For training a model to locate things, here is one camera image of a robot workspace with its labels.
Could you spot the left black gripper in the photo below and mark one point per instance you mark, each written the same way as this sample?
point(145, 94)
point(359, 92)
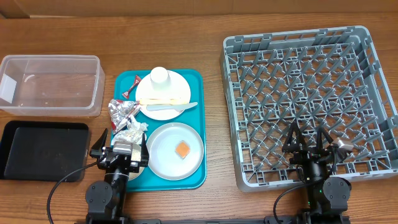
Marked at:
point(96, 151)

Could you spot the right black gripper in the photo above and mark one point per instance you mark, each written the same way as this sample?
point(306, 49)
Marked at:
point(305, 154)

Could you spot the white small bowl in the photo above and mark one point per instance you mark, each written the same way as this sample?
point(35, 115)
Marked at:
point(134, 175)

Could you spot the white napkin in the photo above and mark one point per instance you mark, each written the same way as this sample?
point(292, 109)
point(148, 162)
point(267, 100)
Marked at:
point(131, 133)

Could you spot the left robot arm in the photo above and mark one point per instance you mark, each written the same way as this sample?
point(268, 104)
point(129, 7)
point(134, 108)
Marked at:
point(106, 198)

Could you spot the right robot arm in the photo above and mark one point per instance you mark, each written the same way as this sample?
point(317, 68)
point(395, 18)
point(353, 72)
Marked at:
point(327, 195)

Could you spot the grey plastic dishwasher rack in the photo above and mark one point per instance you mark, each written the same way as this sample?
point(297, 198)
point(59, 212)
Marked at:
point(329, 78)

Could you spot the grey round plate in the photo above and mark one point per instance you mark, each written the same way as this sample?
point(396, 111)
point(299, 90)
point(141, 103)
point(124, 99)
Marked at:
point(164, 161)

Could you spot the silver foil wrapper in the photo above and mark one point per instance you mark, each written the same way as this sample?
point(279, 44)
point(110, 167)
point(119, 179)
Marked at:
point(121, 112)

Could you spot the light grey plastic knife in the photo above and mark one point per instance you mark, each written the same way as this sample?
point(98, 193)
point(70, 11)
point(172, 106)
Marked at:
point(171, 107)

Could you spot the red sauce packet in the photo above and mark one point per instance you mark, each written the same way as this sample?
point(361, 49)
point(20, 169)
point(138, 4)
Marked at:
point(127, 93)

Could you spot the orange food cube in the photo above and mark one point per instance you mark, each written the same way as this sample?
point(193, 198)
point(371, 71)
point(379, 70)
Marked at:
point(182, 149)

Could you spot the yellow plastic fork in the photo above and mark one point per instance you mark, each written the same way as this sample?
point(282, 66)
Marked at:
point(177, 101)

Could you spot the teal plastic tray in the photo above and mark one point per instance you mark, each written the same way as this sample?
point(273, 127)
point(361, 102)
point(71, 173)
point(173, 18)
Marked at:
point(194, 117)

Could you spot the white paper cup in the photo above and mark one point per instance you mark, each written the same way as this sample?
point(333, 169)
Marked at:
point(160, 78)

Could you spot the pink round plate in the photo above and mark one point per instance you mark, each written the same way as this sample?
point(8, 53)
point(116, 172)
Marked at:
point(177, 87)

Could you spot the black plastic tray bin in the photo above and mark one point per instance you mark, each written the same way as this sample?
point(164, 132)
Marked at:
point(43, 150)

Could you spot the clear plastic bin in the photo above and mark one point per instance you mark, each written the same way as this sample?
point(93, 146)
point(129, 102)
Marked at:
point(52, 85)

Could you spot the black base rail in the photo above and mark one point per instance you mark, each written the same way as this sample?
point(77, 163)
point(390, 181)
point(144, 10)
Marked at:
point(266, 220)

